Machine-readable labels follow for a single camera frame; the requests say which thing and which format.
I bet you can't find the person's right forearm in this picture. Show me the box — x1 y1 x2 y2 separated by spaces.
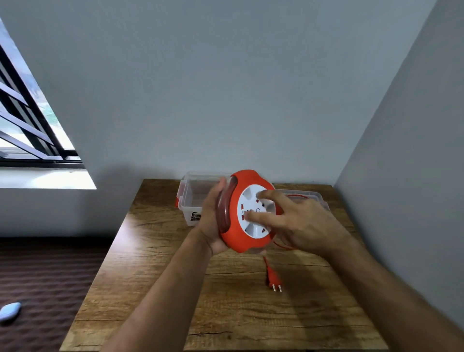
324 236 464 352

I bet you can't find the orange power plug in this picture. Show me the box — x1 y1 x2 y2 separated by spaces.
266 268 283 293

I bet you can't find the clear plastic box lid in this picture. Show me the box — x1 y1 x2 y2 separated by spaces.
274 189 330 212

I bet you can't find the orange power cord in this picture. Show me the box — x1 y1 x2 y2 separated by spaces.
263 194 309 271

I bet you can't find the orange extension cord reel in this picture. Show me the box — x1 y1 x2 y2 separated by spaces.
217 169 285 254

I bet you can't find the clear plastic storage box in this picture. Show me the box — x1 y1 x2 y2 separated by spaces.
176 171 237 227

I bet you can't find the person's right hand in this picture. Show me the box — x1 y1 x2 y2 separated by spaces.
243 189 353 258

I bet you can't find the dark brown bed cover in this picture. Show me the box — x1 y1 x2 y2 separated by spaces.
0 237 116 352

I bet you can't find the wooden table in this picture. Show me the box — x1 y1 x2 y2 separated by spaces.
59 178 389 352

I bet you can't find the light blue small object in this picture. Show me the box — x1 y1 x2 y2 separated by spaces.
0 302 22 323

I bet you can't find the black window grille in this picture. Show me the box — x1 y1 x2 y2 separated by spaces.
0 43 86 169

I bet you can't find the person's left hand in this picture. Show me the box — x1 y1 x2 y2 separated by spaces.
195 177 230 256

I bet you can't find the person's left forearm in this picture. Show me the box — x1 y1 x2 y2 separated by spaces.
100 228 212 352

